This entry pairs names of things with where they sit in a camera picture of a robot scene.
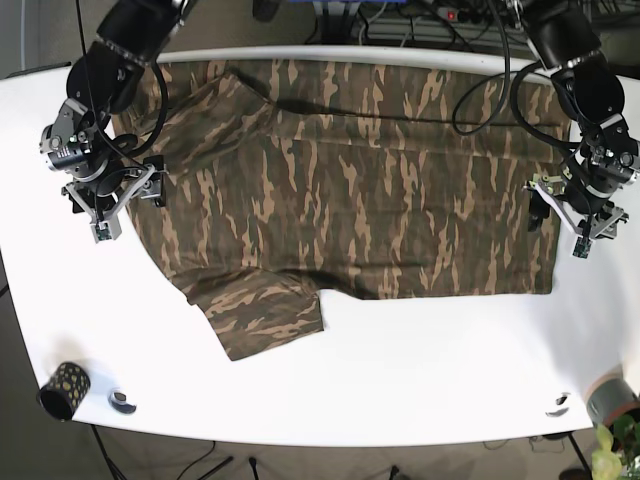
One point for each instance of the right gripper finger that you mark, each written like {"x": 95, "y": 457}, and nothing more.
{"x": 154, "y": 190}

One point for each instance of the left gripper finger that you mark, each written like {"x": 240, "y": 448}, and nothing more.
{"x": 538, "y": 211}

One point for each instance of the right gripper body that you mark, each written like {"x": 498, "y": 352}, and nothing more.
{"x": 105, "y": 196}

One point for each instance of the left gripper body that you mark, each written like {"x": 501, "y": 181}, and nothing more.
{"x": 588, "y": 217}

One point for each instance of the camouflage pattern T-shirt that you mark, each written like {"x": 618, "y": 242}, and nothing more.
{"x": 288, "y": 177}

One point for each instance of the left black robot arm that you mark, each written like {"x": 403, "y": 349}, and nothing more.
{"x": 606, "y": 158}

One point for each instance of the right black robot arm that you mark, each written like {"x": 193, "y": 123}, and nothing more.
{"x": 103, "y": 82}

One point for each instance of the black gold-dotted cup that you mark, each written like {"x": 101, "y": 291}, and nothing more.
{"x": 62, "y": 394}

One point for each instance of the right silver table grommet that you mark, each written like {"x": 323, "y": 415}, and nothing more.
{"x": 559, "y": 405}

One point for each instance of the silver table grommet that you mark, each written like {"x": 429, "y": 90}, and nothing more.
{"x": 559, "y": 405}
{"x": 119, "y": 401}

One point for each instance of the left silver table grommet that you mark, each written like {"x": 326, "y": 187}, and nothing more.
{"x": 119, "y": 401}

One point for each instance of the grey flower pot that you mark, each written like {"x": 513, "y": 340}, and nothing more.
{"x": 609, "y": 398}

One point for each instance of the green potted plant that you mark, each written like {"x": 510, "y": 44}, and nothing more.
{"x": 617, "y": 453}

